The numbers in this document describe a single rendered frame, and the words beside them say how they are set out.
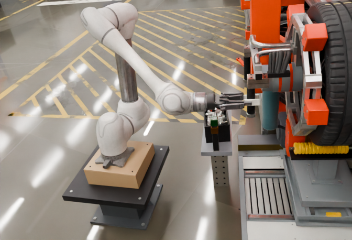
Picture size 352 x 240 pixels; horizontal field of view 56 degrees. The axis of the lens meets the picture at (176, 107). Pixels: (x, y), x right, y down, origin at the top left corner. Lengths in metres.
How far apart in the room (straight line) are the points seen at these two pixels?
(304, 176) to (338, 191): 0.19
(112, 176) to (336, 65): 1.25
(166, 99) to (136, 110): 0.65
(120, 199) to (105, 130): 0.38
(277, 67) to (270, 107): 0.46
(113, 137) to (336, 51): 1.16
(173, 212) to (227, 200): 0.34
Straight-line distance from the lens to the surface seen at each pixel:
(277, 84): 1.62
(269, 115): 1.88
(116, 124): 1.84
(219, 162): 2.14
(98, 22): 1.65
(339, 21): 1.50
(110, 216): 2.22
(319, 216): 1.94
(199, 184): 2.31
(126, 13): 1.76
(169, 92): 1.32
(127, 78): 1.88
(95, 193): 1.98
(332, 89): 1.40
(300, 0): 4.05
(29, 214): 2.50
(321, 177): 2.03
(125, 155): 1.96
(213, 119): 1.72
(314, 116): 1.39
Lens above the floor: 1.61
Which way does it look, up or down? 31 degrees down
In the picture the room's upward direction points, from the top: 8 degrees counter-clockwise
